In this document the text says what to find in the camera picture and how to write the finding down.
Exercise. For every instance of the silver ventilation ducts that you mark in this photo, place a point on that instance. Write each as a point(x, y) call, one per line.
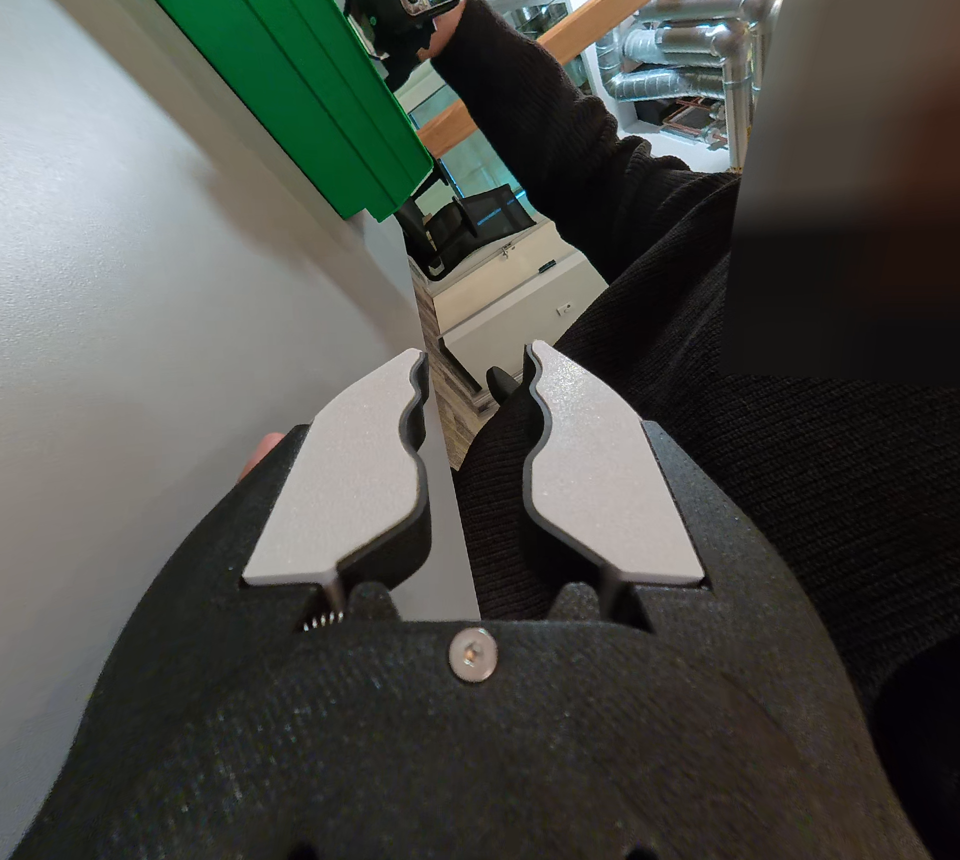
point(705, 50)

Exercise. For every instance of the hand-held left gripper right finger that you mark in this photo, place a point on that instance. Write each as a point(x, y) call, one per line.
point(607, 493)

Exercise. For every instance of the person's left hand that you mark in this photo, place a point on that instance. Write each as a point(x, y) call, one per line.
point(262, 455)

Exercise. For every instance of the black mesh office chair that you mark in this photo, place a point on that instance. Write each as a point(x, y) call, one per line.
point(487, 208)

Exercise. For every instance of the person's right forearm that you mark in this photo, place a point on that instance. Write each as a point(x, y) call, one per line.
point(540, 103)

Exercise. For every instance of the green plastic bin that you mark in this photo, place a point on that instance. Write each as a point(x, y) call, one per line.
point(247, 13)

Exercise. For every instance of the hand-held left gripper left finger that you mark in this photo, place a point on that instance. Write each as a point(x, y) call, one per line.
point(337, 493)

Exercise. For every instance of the white cabinet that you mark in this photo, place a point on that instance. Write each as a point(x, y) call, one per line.
point(517, 298)

